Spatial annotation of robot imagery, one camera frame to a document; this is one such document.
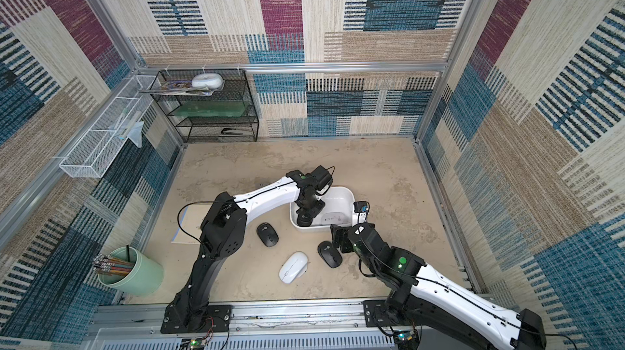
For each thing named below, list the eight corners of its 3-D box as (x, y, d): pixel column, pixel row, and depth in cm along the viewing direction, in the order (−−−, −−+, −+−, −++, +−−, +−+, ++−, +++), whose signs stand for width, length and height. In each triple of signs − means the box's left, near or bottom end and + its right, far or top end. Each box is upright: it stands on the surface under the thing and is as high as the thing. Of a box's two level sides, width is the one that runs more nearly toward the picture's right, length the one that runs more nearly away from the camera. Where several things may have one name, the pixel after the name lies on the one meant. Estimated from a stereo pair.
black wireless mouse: (268, 249, 88) (267, 247, 86) (254, 231, 92) (253, 228, 91) (281, 239, 90) (280, 236, 89) (267, 222, 95) (266, 219, 93)
